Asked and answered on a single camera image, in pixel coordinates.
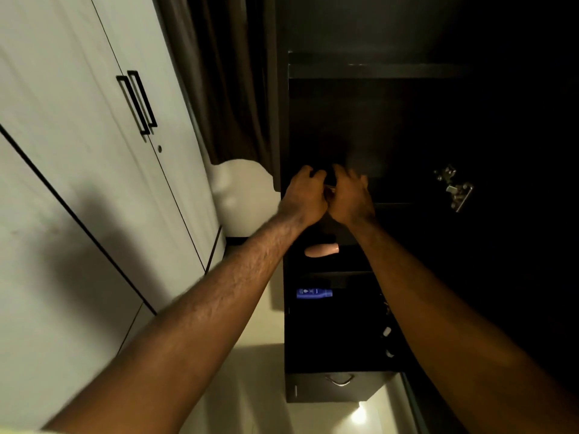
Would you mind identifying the person's left hand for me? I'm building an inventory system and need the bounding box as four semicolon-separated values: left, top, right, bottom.
277;165;329;229

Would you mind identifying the person's right hand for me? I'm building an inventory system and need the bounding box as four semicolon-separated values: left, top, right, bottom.
327;164;377;227

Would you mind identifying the person's left forearm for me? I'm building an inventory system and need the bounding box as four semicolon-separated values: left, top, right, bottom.
43;211;317;434

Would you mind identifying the person's right forearm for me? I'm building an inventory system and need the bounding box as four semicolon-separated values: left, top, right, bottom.
347;217;579;434

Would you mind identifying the pink bottle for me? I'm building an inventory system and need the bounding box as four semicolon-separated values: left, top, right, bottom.
303;243;340;258

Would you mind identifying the dark wooden cabinet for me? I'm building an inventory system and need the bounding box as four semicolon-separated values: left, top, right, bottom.
264;0;579;434

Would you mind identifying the metal cabinet door hinge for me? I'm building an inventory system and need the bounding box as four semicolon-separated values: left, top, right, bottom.
433;164;475;213

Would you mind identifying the dark brown curtain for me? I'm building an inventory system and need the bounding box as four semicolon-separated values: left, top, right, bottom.
153;0;282;178

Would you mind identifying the dark cabinet drawer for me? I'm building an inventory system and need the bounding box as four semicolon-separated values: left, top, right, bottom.
284;370;400;404

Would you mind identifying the white wardrobe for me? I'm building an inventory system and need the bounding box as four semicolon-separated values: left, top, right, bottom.
0;0;223;431

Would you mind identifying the black wardrobe door handle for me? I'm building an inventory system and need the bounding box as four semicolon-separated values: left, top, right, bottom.
116;75;151;136
127;70;158;128

